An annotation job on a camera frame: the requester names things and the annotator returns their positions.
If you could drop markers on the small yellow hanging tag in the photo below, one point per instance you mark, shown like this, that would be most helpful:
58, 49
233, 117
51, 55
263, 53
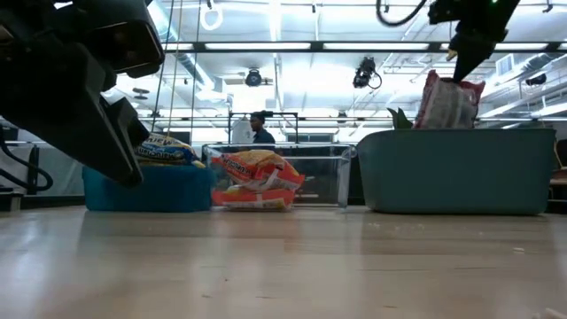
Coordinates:
451, 55

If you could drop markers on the green plant in white pot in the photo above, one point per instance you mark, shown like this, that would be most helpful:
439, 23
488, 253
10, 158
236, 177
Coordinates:
401, 120

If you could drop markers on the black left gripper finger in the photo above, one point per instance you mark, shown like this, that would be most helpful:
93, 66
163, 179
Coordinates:
130, 124
62, 97

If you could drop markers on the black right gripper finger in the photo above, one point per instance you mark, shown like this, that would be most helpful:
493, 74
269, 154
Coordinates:
474, 55

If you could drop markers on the person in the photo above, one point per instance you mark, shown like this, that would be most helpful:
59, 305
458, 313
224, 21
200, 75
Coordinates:
261, 133

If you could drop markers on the black ceiling camera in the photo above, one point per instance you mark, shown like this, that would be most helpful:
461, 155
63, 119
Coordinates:
364, 73

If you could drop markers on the clear plastic bin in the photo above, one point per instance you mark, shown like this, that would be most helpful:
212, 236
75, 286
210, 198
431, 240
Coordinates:
328, 177

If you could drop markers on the round black ceiling spotlight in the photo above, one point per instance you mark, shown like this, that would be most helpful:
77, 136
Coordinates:
253, 78

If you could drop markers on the large teal plastic bin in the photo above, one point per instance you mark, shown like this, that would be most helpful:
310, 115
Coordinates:
456, 173

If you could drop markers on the small blue plastic bin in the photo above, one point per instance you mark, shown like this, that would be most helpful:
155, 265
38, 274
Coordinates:
150, 188

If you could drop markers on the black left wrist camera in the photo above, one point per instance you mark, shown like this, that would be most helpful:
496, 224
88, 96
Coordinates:
128, 44

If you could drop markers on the red Maruchan noodle pack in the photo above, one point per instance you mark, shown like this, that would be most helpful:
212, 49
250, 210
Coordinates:
447, 104

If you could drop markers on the black chair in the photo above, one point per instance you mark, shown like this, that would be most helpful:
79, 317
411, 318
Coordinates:
559, 173

